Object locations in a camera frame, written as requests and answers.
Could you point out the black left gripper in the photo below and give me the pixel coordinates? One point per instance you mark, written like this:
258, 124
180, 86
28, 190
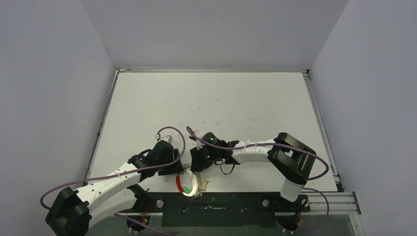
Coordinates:
173, 168

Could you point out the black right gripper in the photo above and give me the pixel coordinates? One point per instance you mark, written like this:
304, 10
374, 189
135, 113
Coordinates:
196, 162

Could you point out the metal keyring with red grip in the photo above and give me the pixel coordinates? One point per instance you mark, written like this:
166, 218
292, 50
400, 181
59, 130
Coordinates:
194, 185

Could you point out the key with green tag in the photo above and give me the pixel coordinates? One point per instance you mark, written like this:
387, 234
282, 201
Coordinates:
187, 190

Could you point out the key with yellow tag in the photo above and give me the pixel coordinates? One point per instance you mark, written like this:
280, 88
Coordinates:
204, 185

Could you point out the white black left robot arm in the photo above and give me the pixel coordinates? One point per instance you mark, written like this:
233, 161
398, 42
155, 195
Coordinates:
73, 212

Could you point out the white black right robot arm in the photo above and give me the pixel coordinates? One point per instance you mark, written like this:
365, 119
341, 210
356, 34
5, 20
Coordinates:
292, 158

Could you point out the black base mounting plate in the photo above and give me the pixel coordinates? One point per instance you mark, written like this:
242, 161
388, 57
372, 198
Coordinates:
220, 209

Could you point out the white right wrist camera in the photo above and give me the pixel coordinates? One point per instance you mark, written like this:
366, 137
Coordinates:
196, 136

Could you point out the aluminium table frame rail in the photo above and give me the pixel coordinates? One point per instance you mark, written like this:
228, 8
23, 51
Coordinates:
339, 202

